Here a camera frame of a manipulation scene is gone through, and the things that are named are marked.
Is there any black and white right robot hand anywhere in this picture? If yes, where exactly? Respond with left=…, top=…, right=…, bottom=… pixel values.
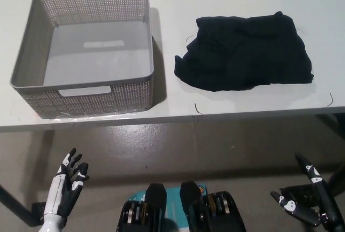
left=270, top=153, right=341, bottom=229

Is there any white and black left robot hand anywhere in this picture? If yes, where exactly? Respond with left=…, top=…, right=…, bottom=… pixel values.
left=44, top=147, right=90, bottom=218

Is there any black t-shirt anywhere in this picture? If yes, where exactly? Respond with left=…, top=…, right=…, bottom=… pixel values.
left=173, top=11, right=315, bottom=93

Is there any black ribbed robot body block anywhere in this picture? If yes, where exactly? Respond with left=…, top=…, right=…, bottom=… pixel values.
left=116, top=183, right=168, bottom=232
left=180, top=180, right=247, bottom=232

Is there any grey perforated plastic basket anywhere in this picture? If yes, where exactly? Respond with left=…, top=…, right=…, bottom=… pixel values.
left=10, top=0, right=156, bottom=120

